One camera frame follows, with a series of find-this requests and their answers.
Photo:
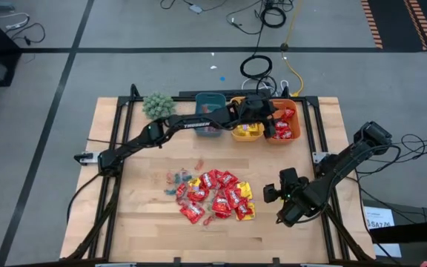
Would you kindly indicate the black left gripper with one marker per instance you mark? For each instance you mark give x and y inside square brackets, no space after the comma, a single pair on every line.
[254,111]

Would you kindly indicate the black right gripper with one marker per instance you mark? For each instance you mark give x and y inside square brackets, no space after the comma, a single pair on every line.
[291,200]

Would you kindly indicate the yellow Sour Patch candy pack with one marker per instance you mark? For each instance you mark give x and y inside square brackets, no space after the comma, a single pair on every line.
[242,131]
[253,216]
[195,182]
[245,190]
[255,128]

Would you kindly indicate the orange plastic bin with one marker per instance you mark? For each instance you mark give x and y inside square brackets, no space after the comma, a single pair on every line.
[277,105]

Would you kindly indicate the red Skittles candy pack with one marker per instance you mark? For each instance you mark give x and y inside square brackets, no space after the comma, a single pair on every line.
[288,113]
[227,179]
[282,125]
[234,196]
[181,190]
[221,204]
[198,194]
[282,134]
[243,210]
[194,212]
[208,180]

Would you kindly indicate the teal plastic bin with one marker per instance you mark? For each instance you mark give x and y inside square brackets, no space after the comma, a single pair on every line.
[210,102]

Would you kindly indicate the red gummy fish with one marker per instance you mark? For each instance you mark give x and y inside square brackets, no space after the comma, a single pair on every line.
[208,108]
[208,220]
[169,178]
[210,130]

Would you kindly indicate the orange gummy fish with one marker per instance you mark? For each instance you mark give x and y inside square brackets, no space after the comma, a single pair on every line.
[199,164]

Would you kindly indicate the teal gummy fish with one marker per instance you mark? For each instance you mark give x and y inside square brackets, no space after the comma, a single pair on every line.
[187,176]
[171,192]
[178,178]

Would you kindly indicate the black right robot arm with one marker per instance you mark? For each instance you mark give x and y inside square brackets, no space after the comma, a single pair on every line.
[373,135]

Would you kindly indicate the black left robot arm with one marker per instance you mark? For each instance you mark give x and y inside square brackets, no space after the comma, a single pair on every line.
[195,124]

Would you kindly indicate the yellow plastic bin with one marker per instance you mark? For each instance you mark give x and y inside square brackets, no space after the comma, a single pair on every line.
[248,139]

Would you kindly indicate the black floor plug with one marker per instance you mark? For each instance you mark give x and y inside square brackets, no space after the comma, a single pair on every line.
[284,46]

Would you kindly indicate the white paper sign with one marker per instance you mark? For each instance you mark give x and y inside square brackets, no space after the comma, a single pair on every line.
[378,215]

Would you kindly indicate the potted green succulent plant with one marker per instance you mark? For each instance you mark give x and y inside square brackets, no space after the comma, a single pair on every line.
[158,105]

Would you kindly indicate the grey power adapter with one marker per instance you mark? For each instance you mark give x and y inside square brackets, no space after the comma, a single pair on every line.
[196,9]

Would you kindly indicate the black desk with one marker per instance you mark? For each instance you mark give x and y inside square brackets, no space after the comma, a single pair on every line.
[413,231]

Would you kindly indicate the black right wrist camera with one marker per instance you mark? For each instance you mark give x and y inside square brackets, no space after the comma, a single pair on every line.
[269,193]

